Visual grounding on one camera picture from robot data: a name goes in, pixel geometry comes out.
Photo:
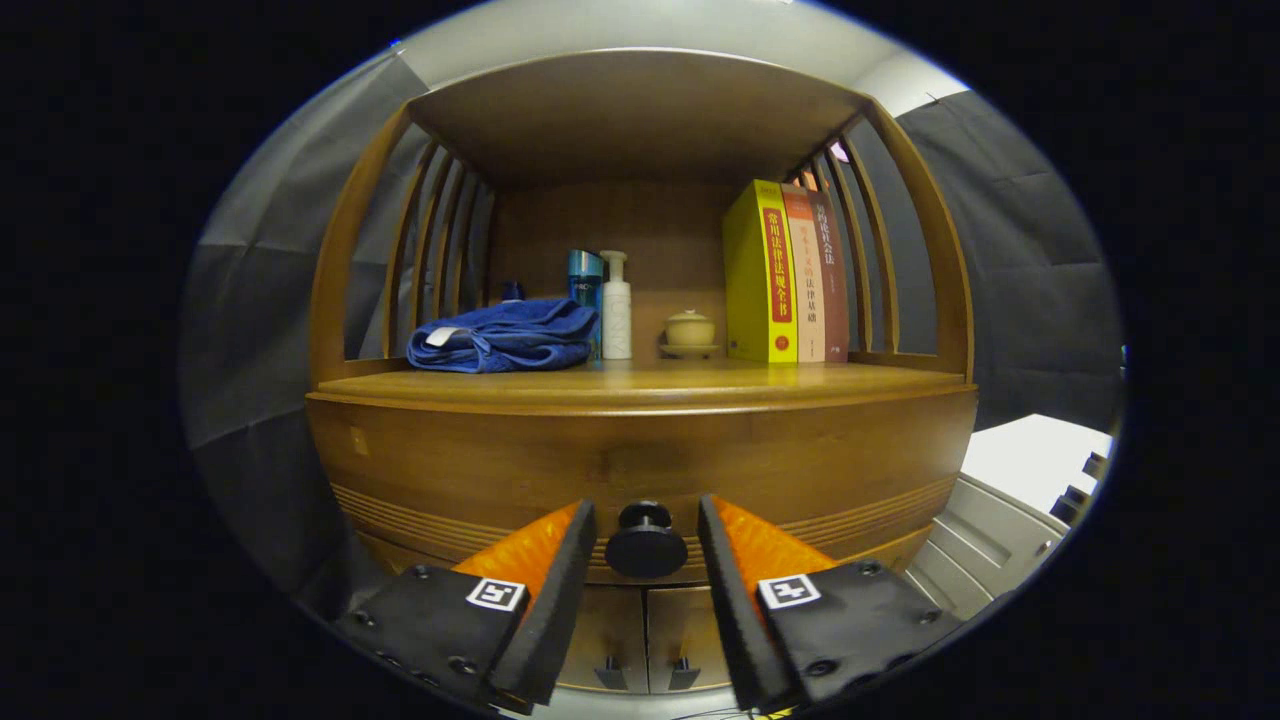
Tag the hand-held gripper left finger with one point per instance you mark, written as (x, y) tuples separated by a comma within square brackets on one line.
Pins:
[(555, 610)]

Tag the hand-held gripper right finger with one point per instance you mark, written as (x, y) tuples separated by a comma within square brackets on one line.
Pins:
[(735, 620)]

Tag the wooden drawer with black knob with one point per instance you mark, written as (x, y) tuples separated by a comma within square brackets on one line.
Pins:
[(640, 450)]

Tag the wooden cabinet door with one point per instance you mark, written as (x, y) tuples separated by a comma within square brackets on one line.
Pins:
[(690, 630), (610, 640)]

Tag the wooden countertop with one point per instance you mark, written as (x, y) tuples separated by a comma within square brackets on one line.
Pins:
[(650, 378)]

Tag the wooden cabinet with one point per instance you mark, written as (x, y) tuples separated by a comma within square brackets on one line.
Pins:
[(640, 110)]

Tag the folded blue towel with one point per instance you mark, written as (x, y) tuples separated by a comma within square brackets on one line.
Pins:
[(500, 340)]

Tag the beige lidded teacup with saucer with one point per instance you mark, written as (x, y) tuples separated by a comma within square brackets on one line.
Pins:
[(690, 330)]

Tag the white pump bottle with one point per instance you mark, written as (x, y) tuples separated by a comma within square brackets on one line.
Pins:
[(616, 320)]

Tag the small white blue-capped bottle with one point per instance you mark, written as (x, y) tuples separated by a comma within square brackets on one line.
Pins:
[(512, 292)]

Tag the orange and white book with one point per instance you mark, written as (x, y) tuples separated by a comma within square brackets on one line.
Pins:
[(808, 300)]

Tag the teal bottle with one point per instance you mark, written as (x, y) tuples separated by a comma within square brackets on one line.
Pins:
[(585, 280)]

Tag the thick yellow book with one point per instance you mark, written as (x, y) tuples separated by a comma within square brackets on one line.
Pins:
[(750, 280)]

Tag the dark red book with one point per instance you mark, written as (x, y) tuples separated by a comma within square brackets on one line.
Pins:
[(836, 290)]

